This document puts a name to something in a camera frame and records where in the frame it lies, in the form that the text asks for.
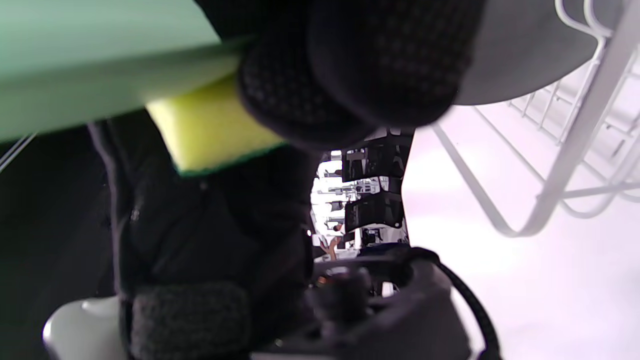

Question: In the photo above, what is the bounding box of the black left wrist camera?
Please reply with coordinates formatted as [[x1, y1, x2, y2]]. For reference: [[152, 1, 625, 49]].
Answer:
[[260, 247, 471, 360]]

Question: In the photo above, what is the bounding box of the light green plate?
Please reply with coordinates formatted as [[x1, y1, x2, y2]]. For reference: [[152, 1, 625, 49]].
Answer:
[[0, 0, 256, 143]]

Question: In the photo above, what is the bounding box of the black white left controller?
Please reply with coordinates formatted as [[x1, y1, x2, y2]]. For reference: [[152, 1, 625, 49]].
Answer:
[[42, 296, 126, 360]]

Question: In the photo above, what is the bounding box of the yellow green sponge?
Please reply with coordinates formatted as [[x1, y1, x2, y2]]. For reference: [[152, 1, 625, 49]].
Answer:
[[145, 75, 286, 177]]

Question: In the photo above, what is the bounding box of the person's right hand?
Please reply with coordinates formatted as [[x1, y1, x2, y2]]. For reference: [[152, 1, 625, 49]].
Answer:
[[195, 0, 488, 151]]

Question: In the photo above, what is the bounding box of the white wire dish rack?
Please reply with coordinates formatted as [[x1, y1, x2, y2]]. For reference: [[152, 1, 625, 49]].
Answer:
[[432, 0, 640, 238]]

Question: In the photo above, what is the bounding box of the person's left hand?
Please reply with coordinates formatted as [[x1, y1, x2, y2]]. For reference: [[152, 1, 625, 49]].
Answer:
[[87, 110, 321, 360]]

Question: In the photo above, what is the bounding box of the black left camera cable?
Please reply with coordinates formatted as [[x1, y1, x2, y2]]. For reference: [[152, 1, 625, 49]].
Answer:
[[435, 255, 503, 360]]

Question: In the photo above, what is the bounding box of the grey plate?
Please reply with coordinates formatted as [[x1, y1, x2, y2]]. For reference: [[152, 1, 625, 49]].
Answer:
[[452, 0, 626, 106]]

